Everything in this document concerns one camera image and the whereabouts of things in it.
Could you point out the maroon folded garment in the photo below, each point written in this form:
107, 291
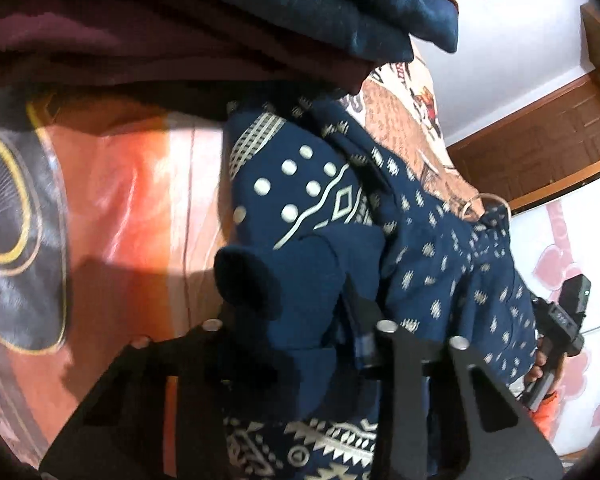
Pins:
130, 45

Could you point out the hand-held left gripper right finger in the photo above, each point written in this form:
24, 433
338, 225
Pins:
405, 360

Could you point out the person's right hand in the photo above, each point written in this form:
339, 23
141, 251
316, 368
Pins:
540, 362

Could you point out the navy folded garment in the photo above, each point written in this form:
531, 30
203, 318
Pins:
330, 5

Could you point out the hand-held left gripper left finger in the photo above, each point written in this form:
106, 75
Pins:
205, 355

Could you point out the navy patterned hooded jacket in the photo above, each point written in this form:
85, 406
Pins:
430, 260

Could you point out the wooden door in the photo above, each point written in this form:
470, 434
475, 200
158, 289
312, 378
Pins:
555, 135

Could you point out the pink heart wall sticker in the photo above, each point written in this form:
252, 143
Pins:
550, 265

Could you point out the printed bed sheet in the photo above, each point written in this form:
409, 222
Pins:
145, 185

